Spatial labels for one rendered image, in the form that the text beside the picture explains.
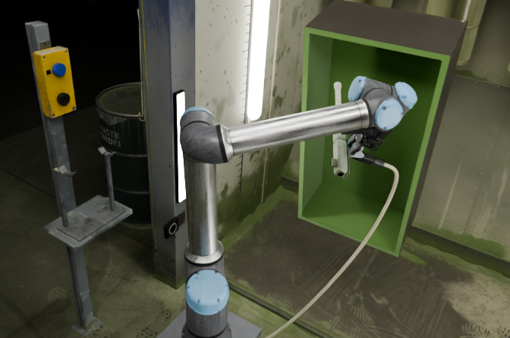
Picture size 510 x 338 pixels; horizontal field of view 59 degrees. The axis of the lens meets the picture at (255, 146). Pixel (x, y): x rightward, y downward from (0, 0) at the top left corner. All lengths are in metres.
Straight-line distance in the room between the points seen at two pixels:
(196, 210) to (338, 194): 1.45
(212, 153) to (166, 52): 0.90
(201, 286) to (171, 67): 1.00
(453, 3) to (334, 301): 1.92
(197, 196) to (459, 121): 2.32
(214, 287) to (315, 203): 1.31
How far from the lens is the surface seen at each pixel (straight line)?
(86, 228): 2.12
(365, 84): 1.49
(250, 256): 3.05
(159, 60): 2.15
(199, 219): 1.61
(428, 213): 3.39
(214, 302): 1.61
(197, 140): 1.32
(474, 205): 3.39
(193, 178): 1.51
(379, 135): 1.69
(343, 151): 1.73
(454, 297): 3.16
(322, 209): 2.77
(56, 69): 1.87
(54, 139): 2.05
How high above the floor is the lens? 2.09
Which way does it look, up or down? 29 degrees down
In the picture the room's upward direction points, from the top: 4 degrees clockwise
